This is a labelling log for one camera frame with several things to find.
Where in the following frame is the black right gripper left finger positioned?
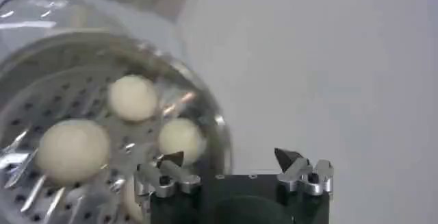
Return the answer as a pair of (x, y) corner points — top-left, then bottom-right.
(134, 151), (202, 200)

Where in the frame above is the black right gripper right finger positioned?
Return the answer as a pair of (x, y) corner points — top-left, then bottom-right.
(274, 147), (335, 197)

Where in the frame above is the white steamed bun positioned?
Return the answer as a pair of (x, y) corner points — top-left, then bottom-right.
(157, 117), (207, 165)
(107, 74), (159, 123)
(122, 175), (146, 223)
(34, 119), (112, 184)

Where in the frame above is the steel steamer pot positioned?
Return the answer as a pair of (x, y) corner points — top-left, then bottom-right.
(0, 28), (234, 224)

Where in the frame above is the glass steamer lid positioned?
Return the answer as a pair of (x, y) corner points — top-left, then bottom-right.
(0, 0), (188, 86)

